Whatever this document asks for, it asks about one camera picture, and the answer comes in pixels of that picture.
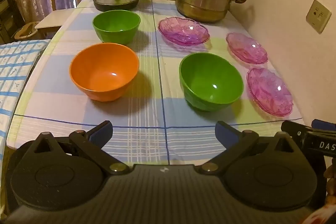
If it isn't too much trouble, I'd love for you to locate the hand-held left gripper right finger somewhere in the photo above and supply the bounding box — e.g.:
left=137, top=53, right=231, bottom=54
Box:
left=202, top=120, right=303, bottom=176

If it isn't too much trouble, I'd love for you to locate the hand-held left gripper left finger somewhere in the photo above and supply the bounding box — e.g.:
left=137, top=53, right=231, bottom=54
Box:
left=26, top=120, right=130, bottom=176

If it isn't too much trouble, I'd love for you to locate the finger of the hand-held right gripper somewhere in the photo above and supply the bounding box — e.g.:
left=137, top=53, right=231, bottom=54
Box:
left=312, top=119, right=336, bottom=132
left=281, top=120, right=307, bottom=141

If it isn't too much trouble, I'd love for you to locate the wide green bowl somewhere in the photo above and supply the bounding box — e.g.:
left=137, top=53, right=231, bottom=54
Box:
left=179, top=52, right=244, bottom=112

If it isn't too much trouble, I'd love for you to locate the orange bowl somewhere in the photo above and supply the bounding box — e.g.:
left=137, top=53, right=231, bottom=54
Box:
left=70, top=43, right=139, bottom=102

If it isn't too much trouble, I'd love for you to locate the large pink glass plate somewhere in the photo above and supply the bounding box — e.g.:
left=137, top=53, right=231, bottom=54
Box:
left=158, top=17, right=210, bottom=45

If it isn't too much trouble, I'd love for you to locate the person's right forearm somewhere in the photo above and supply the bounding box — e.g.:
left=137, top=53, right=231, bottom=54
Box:
left=306, top=204, right=336, bottom=224

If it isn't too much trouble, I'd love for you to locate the person's right hand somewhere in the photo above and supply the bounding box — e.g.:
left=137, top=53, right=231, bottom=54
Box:
left=324, top=161, right=336, bottom=205

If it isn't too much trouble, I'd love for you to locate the checked tablecloth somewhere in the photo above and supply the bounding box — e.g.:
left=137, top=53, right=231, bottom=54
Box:
left=5, top=0, right=305, bottom=165

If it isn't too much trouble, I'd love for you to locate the blue patterned cloth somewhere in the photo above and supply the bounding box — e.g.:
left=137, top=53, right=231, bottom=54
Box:
left=0, top=39, right=51, bottom=188

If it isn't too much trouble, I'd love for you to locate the deep green bowl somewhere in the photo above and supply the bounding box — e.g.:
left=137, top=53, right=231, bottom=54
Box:
left=92, top=10, right=141, bottom=45

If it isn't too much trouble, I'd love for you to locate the woven basket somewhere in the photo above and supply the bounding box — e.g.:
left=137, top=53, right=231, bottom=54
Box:
left=15, top=21, right=40, bottom=39

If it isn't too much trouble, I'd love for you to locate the dark lattice rack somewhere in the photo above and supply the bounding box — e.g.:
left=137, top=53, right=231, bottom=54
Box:
left=0, top=0, right=25, bottom=45

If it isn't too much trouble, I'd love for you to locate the large wall socket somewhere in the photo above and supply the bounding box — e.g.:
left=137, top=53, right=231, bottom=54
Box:
left=306, top=0, right=332, bottom=34

